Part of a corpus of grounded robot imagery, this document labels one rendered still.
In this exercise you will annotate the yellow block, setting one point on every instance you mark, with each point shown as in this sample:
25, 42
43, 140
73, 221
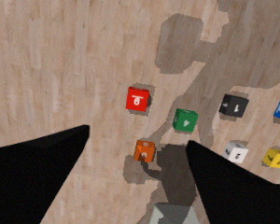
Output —
272, 158

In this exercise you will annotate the green block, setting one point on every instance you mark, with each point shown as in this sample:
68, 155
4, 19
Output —
185, 120

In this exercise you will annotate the orange block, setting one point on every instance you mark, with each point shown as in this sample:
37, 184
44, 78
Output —
143, 151

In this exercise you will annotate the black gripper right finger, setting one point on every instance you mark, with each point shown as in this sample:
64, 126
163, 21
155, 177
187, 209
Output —
230, 194

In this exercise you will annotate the red block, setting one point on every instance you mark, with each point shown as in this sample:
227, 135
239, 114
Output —
137, 99

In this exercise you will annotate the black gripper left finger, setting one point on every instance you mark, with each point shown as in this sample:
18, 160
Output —
33, 172

